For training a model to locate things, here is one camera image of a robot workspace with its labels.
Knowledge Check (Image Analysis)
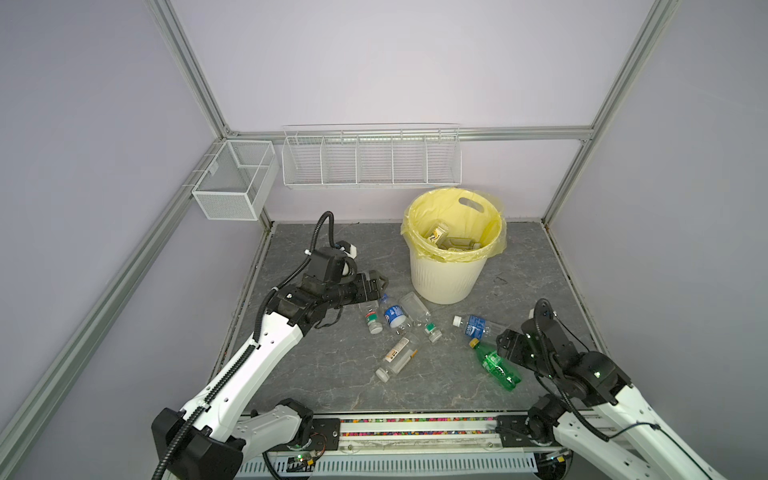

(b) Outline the green bottle yellow cap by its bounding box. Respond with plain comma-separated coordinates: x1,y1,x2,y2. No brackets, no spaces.
469,338,522,391

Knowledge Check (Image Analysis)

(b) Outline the blue label bottle white cap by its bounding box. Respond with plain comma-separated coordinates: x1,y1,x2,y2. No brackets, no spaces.
452,315,507,343

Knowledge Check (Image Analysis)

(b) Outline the clear bottle yellow white label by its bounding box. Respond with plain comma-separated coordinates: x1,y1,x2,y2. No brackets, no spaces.
375,334,421,382

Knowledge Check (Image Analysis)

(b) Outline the clear bottle green white label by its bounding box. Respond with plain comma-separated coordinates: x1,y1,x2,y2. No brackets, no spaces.
425,222,449,248

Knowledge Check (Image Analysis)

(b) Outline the clear bottle purple label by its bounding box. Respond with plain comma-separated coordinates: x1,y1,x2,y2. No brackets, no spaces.
438,237,483,252

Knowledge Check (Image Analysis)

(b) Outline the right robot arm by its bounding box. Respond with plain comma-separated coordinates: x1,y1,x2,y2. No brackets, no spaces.
495,298,721,479

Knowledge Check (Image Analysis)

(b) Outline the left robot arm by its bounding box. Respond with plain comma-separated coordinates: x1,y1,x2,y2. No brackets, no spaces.
151,211,388,479

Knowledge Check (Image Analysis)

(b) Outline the white plastic waste bin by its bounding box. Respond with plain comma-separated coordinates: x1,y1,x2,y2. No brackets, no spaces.
409,187,504,305

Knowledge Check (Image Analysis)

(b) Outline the yellow plastic bin liner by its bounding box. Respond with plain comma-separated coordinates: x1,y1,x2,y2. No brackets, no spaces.
401,187,507,264

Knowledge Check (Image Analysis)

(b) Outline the clear bottle red green label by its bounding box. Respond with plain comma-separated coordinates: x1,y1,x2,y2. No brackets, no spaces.
360,301,383,335

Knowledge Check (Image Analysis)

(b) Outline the clear bottle blue label cap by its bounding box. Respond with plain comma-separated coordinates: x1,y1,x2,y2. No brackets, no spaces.
379,294,408,329

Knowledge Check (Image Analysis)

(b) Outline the clear bottle green neck label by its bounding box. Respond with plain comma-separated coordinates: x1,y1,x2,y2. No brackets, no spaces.
400,292,442,343

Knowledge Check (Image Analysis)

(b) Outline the small white mesh basket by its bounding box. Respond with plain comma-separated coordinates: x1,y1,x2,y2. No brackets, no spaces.
192,140,279,221

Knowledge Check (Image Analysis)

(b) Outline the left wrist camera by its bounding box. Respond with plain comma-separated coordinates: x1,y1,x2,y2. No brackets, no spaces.
335,241,358,259

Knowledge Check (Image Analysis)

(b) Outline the long white wire basket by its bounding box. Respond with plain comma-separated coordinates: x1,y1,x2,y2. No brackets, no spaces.
282,123,463,189

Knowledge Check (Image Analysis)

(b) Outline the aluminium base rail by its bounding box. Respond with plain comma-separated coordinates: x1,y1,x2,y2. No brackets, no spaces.
233,409,690,480

